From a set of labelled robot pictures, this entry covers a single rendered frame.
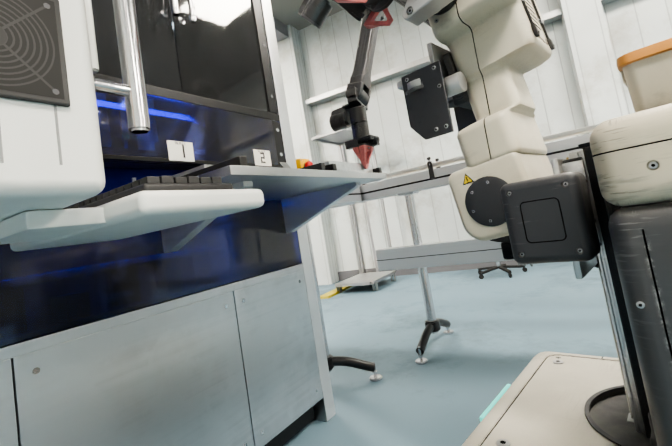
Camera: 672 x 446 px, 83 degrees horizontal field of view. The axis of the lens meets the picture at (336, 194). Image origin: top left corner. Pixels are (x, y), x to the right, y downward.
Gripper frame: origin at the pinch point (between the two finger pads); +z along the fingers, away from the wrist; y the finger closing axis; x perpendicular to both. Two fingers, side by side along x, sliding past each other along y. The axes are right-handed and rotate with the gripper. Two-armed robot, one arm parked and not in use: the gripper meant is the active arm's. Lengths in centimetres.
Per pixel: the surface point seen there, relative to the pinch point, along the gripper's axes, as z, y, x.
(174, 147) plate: -11, 38, 43
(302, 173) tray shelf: 4.0, -1.7, 36.3
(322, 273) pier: 76, 242, -288
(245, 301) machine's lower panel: 38, 38, 24
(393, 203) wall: 0, 141, -319
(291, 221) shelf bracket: 13.9, 34.6, 0.5
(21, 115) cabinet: 4, -17, 96
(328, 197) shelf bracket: 7.7, 16.3, 0.5
